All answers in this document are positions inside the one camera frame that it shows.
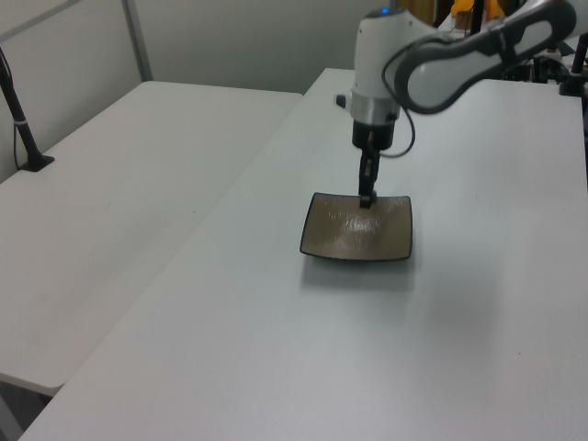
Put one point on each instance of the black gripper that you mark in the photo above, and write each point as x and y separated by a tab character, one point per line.
373	135

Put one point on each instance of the black monitor stand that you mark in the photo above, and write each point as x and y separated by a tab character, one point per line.
478	14

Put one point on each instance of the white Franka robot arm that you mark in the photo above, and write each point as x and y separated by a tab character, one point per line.
376	55

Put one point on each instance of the yellow panel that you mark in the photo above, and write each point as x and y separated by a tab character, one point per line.
420	9

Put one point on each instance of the brown square ceramic plate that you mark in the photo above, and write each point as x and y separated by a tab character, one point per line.
358	234

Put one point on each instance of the black camera stand with clamp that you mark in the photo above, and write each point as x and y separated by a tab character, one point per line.
578	64

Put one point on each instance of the black camera stand with flat base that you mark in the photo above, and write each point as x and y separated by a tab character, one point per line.
24	135

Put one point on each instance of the white emergency stop box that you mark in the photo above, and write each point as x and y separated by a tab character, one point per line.
553	51

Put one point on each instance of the orange object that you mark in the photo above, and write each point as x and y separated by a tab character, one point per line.
461	5

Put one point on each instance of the black electronics box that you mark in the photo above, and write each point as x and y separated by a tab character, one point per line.
521	72

